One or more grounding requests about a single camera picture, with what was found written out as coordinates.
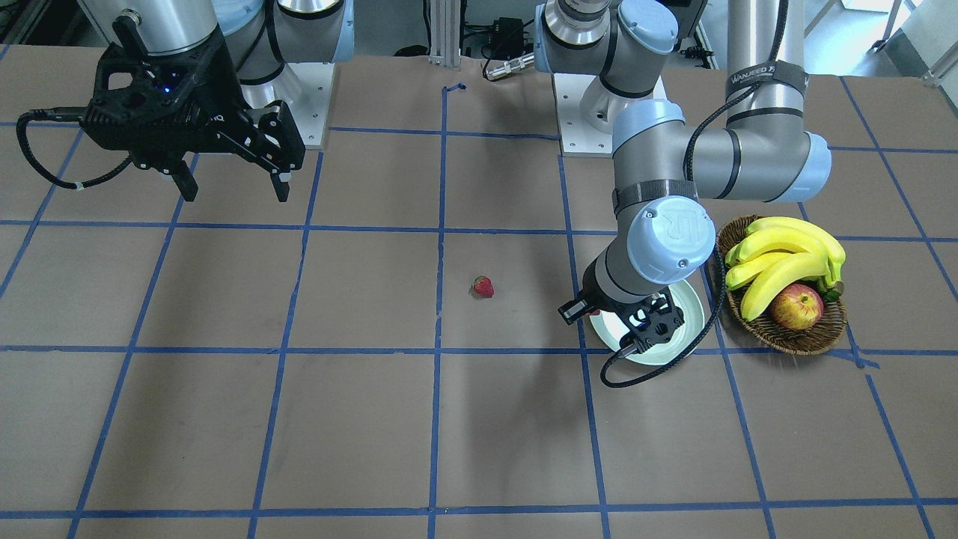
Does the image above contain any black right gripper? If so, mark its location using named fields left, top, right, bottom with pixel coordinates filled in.
left=79, top=30, right=292, bottom=204

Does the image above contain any middle strawberry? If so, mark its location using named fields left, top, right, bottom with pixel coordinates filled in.
left=472, top=275, right=494, bottom=298

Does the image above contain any red yellow apple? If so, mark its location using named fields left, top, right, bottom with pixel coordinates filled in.
left=769, top=283, right=825, bottom=331

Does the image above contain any light green plate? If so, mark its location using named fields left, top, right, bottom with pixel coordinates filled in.
left=589, top=280, right=706, bottom=366

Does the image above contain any yellow banana bunch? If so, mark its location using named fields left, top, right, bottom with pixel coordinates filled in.
left=724, top=217, right=846, bottom=321

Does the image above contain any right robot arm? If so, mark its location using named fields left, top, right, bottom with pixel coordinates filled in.
left=79, top=1, right=355, bottom=202

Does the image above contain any brown wicker basket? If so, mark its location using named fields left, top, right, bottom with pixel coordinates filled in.
left=714, top=215, right=847, bottom=356

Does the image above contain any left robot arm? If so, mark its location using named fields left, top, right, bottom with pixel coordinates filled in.
left=534, top=1, right=832, bottom=352

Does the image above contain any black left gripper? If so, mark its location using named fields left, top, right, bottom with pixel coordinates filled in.
left=614, top=291, right=685, bottom=354

